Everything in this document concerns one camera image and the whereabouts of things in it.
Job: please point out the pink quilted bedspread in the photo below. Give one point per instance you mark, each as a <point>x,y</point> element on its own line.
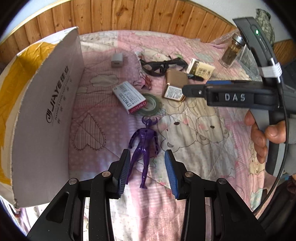
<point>212,142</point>

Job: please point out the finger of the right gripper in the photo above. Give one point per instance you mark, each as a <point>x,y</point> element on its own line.
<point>229,82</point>
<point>194,90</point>

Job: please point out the black safety glasses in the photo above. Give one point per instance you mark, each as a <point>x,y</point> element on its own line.
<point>159,68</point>

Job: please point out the grey usb charger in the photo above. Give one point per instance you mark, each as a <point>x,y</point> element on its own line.
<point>117,60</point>

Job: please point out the white cardboard box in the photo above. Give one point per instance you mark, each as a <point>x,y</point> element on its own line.
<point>38,89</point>

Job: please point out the person's right hand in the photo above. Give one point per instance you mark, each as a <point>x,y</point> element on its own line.
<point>273,133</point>

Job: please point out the camouflage jacket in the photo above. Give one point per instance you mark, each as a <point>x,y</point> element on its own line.
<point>263,18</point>

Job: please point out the gold tin can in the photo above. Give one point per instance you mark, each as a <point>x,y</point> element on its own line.
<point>175,81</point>

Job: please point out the bubble wrap sheet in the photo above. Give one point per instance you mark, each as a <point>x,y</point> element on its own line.
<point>245,57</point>

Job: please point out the green tape roll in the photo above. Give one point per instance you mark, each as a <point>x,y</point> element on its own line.
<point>152,106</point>

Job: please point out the cream tissue pack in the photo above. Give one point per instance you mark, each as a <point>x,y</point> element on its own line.
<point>200,69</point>

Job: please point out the glass tea bottle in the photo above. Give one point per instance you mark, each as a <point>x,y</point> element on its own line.
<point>232,50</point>

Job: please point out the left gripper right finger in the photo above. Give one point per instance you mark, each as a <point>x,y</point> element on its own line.
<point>175,171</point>

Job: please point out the purple toy figure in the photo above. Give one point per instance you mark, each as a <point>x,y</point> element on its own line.
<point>146,135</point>

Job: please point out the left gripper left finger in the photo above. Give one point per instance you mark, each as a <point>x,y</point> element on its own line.
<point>120,174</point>

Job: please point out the black marker pen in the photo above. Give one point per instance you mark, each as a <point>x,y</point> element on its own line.
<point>195,77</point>

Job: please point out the grey sleeve forearm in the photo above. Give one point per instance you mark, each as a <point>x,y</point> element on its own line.
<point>290,164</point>

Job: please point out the white red staple box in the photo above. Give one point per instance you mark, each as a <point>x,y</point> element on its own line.
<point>131,99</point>

